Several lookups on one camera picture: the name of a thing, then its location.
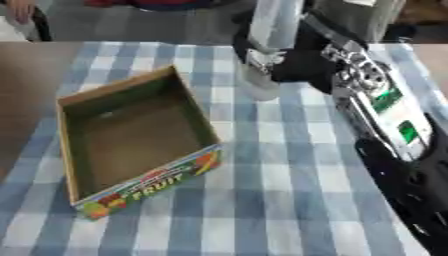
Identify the clear plastic bottle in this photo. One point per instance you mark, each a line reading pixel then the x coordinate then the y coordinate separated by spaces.
pixel 268 33

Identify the person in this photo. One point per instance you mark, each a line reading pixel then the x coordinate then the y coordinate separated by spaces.
pixel 20 10

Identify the tan cardboard box green inside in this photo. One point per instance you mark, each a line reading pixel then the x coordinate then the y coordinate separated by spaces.
pixel 137 133

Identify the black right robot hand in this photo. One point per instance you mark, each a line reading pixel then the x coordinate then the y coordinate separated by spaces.
pixel 303 63

